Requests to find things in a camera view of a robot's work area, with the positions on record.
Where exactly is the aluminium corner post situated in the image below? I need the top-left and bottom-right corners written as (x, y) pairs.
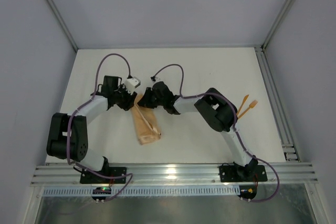
top-left (261, 0), bottom-right (296, 50)
top-left (45, 0), bottom-right (79, 52)

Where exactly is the aluminium front rail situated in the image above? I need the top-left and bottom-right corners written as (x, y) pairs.
top-left (30, 162), bottom-right (318, 187)

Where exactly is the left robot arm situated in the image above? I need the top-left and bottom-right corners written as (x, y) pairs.
top-left (46, 76), bottom-right (141, 179)

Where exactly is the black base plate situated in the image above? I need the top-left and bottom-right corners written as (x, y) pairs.
top-left (80, 167), bottom-right (127, 184)
top-left (218, 163), bottom-right (268, 183)

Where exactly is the right aluminium side rail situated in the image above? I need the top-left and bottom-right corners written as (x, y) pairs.
top-left (255, 46), bottom-right (301, 162)

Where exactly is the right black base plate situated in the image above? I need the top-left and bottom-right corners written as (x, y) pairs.
top-left (218, 163), bottom-right (268, 183)

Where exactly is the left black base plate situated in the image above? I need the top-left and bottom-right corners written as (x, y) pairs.
top-left (80, 167), bottom-right (127, 184)

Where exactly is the slotted grey cable duct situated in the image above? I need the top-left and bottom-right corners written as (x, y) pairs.
top-left (43, 185), bottom-right (239, 197)

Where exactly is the right aluminium corner post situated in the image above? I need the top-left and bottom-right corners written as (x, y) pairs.
top-left (261, 0), bottom-right (296, 50)

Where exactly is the left aluminium corner post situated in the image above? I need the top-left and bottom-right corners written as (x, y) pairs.
top-left (45, 0), bottom-right (79, 52)

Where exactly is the orange plastic fork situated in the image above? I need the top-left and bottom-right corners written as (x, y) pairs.
top-left (238, 100), bottom-right (258, 119)

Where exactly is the right controller board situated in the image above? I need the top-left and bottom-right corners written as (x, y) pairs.
top-left (238, 186), bottom-right (257, 202)

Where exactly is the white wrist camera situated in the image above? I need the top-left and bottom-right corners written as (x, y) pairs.
top-left (124, 77), bottom-right (141, 94)
top-left (150, 76), bottom-right (161, 83)

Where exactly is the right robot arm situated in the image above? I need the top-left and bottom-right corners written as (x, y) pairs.
top-left (138, 81), bottom-right (265, 182)

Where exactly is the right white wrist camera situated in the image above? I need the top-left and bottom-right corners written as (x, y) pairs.
top-left (150, 76), bottom-right (161, 83)

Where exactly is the orange plastic knife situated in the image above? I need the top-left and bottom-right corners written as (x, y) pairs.
top-left (236, 94), bottom-right (249, 116)

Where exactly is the peach satin napkin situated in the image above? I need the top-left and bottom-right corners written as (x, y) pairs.
top-left (131, 93), bottom-right (162, 145)

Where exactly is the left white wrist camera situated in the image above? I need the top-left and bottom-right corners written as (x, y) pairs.
top-left (124, 77), bottom-right (141, 94)

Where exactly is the left controller board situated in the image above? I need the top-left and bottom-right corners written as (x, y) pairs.
top-left (91, 186), bottom-right (111, 203)

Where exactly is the controller board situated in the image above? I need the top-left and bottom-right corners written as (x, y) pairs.
top-left (91, 186), bottom-right (111, 203)
top-left (238, 186), bottom-right (257, 202)

